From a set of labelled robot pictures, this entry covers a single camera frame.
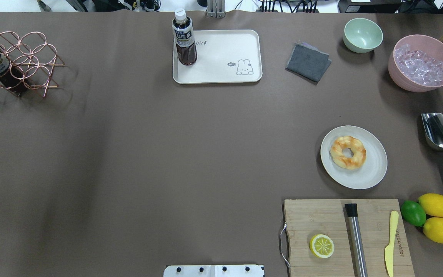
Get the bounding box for ice cubes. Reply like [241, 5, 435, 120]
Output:
[393, 44, 443, 86]

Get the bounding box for yellow plastic knife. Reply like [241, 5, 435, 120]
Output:
[384, 210, 399, 277]

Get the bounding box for aluminium frame post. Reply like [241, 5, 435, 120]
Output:
[206, 0, 226, 18]

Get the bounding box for white rabbit tray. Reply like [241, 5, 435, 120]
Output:
[172, 30, 263, 85]

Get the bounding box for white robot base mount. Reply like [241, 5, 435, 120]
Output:
[163, 264, 265, 277]

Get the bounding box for yellow lemon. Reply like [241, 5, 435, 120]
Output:
[422, 217, 443, 244]
[417, 193, 443, 218]

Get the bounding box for metal ice scoop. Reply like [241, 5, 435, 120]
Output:
[421, 113, 443, 152]

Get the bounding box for lemon half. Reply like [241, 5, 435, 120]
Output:
[309, 234, 335, 259]

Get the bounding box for copper wire bottle rack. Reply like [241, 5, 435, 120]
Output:
[0, 31, 65, 98]

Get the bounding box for green lime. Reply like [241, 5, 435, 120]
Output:
[400, 200, 426, 227]

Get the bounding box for green bowl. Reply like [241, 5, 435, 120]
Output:
[343, 18, 383, 53]

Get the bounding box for white plate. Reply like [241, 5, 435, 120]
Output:
[320, 125, 388, 189]

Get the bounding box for yellow lemon near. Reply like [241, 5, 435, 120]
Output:
[422, 217, 443, 244]

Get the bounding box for steel muddler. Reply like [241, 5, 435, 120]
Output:
[344, 203, 368, 277]

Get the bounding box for tea bottle on tray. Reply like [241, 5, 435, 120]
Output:
[172, 8, 197, 65]

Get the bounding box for glazed donut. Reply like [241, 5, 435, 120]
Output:
[330, 136, 367, 170]

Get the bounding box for pink bowl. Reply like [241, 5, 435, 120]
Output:
[388, 35, 443, 92]

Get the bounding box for yellow lemon far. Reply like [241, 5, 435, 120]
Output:
[417, 193, 443, 218]

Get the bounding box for bamboo cutting board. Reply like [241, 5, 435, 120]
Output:
[283, 199, 400, 277]

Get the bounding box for grey folded cloth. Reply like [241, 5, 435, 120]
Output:
[285, 43, 331, 82]

